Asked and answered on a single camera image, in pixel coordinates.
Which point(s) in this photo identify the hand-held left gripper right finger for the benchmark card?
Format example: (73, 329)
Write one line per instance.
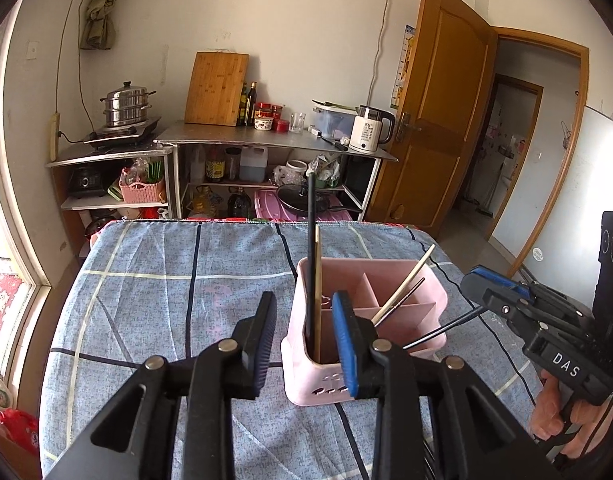
(344, 340)

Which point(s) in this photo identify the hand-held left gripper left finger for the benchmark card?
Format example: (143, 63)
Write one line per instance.
(264, 345)

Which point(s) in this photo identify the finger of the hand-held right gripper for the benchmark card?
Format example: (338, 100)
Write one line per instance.
(491, 297)
(501, 279)

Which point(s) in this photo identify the pink plastic utensil basket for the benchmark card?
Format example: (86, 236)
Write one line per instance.
(306, 382)

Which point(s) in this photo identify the light wooden chopstick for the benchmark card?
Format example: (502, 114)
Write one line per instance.
(411, 274)
(317, 285)

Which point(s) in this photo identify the black chopstick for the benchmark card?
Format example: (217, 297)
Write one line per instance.
(436, 332)
(311, 260)

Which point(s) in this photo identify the silver metal chopstick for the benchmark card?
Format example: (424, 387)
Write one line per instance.
(401, 301)

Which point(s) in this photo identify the person's right hand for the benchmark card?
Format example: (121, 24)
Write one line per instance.
(546, 410)

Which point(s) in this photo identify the pink plastic tub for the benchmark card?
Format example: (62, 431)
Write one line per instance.
(271, 207)

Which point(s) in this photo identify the blue plaid tablecloth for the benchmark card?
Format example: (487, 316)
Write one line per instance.
(136, 285)

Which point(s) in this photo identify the dark round bottle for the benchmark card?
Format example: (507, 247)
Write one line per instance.
(239, 203)

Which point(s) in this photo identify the black frying pan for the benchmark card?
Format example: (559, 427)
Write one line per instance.
(296, 200)

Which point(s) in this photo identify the yellow oil bottle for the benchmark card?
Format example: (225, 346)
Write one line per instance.
(201, 201)

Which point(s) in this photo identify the white ceramic pot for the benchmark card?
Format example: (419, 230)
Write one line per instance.
(296, 169)

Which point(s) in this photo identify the wooden door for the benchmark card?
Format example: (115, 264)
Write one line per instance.
(436, 110)

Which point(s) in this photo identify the white plastic jug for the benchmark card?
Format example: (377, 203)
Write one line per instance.
(254, 164)

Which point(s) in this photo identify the dark glass jar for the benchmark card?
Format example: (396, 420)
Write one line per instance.
(232, 164)

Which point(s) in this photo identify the soy sauce bottle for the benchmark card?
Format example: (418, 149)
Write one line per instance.
(215, 164)

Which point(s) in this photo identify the pink woven basket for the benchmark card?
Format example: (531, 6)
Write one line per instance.
(141, 192)

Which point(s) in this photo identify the white electric kettle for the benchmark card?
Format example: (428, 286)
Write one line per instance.
(369, 132)

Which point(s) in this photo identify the steel kitchen table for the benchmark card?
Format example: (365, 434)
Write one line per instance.
(236, 135)

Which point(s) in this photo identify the small red cup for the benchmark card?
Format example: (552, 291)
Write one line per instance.
(282, 126)

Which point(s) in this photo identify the grey lidded plastic container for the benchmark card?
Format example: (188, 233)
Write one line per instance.
(331, 120)

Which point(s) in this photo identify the white patterned bowl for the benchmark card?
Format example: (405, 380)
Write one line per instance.
(263, 124)

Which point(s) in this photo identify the clear drinking glass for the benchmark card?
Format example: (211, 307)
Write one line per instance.
(297, 123)

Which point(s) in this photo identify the red lid jar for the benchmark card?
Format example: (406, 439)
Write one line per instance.
(277, 111)
(263, 109)

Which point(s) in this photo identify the dark sauce bottle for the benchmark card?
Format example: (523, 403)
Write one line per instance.
(243, 107)

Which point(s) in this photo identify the dark oil bottle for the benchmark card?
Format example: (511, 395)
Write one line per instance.
(252, 105)

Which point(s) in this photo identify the black kitchen appliance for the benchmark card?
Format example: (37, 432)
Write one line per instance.
(86, 181)

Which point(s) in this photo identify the low steel shelf rack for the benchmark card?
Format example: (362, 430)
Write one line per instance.
(111, 156)

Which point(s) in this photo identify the black induction cooker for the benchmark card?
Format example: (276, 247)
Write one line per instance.
(121, 135)

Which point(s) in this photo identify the red plastic bag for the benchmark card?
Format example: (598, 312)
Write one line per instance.
(19, 422)

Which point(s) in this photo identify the bamboo cutting board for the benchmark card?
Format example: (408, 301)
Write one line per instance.
(216, 90)

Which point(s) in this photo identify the red printed window cloth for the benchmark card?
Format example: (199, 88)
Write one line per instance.
(1, 310)

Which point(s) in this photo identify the steel steamer pot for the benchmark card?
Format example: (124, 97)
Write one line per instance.
(126, 107)

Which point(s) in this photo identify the beige power strip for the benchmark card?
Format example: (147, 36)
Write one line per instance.
(54, 135)

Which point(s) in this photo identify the hanging olive cloth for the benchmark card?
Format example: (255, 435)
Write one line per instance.
(101, 10)

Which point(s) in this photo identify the wall calendar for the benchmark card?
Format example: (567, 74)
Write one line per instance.
(406, 65)

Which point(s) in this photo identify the wooden door frame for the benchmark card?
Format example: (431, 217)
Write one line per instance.
(541, 37)

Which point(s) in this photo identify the white wall switch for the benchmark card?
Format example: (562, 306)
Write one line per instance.
(33, 49)

